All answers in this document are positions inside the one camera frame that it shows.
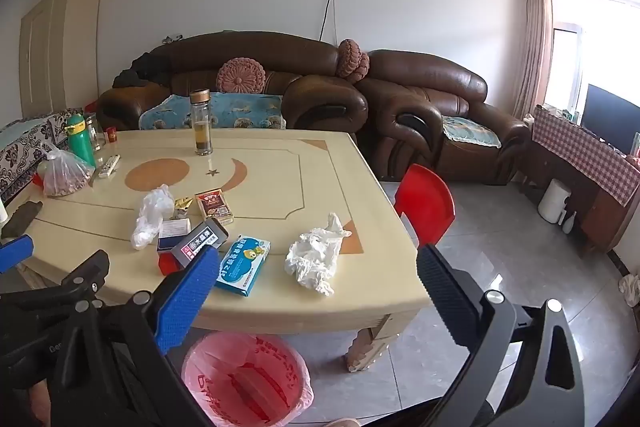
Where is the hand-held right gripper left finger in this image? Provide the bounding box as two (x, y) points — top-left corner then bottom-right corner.
(52, 244), (222, 427)

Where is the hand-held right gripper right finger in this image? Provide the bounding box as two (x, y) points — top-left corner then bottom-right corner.
(416, 244), (587, 427)

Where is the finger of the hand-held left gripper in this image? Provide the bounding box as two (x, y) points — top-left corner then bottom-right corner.
(0, 234), (34, 264)
(0, 249), (112, 325)

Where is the blue medicine box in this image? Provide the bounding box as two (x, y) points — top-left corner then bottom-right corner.
(214, 234), (272, 298)

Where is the white plastic bag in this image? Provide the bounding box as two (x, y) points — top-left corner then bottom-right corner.
(130, 184), (176, 251)

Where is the trash bin with pink bag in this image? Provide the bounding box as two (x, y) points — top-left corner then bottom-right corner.
(181, 331), (315, 427)

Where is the white tissue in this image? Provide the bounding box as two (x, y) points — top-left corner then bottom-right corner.
(285, 212), (353, 298)

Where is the dark flat object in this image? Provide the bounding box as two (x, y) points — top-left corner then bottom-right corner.
(1, 200), (45, 239)

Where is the small red box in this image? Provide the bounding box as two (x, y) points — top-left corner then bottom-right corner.
(158, 253), (185, 277)

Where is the grey box with red label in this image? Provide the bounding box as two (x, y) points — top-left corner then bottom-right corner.
(170, 217), (230, 269)

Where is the white and blue small box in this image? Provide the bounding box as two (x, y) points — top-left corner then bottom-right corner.
(157, 218), (192, 255)

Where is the clear bag of nuts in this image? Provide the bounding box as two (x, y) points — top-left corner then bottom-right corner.
(37, 144), (96, 198)

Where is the black and white patterned cloth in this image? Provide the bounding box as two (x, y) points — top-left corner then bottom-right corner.
(0, 108), (85, 208)

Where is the red plastic stool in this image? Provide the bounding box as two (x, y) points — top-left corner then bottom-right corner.
(393, 163), (457, 250)

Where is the red card box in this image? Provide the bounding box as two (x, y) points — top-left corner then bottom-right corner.
(194, 188), (236, 226)

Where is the white remote control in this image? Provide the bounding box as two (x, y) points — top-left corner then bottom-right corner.
(97, 154), (122, 179)

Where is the green thermos bottle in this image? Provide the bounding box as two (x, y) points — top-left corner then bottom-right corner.
(65, 113), (97, 168)

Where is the clear glass jar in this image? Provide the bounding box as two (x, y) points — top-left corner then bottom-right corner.
(84, 112), (107, 152)

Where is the white cylindrical container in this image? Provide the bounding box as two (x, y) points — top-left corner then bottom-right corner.
(537, 178), (572, 224)

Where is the brown wooden tv cabinet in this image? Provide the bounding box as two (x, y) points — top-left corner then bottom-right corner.
(520, 127), (640, 256)

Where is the beige coffee table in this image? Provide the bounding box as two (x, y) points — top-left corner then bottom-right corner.
(10, 127), (433, 374)

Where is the blue armchair seat cover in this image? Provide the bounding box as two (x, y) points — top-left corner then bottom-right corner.
(440, 116), (502, 150)

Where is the glass bottle with gold cap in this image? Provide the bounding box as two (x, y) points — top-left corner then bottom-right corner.
(189, 89), (214, 156)

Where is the white cloth on floor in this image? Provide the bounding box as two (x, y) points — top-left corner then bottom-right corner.
(618, 273), (640, 308)

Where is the blue printed sofa cover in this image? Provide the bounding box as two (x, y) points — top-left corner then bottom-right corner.
(138, 92), (287, 131)

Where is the beige wardrobe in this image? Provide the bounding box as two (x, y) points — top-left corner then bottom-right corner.
(19, 0), (104, 120)

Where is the red checkered tablecloth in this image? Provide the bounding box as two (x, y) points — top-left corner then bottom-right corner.
(531, 104), (640, 208)

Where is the brown leather armchair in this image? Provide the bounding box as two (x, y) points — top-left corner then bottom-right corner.
(354, 49), (532, 186)

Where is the dark clothes pile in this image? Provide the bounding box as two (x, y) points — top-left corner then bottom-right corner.
(112, 52), (173, 89)

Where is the brown leather sofa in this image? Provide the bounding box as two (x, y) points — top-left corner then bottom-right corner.
(95, 32), (369, 134)

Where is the round pink cushion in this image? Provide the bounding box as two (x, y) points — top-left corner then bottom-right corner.
(216, 57), (267, 94)
(352, 51), (372, 84)
(336, 39), (364, 79)

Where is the black television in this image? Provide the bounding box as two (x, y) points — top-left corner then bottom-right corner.
(580, 83), (640, 155)

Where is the beige curtain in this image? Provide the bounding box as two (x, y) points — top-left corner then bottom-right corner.
(511, 0), (553, 120)

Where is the window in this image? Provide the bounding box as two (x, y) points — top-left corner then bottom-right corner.
(544, 0), (640, 118)

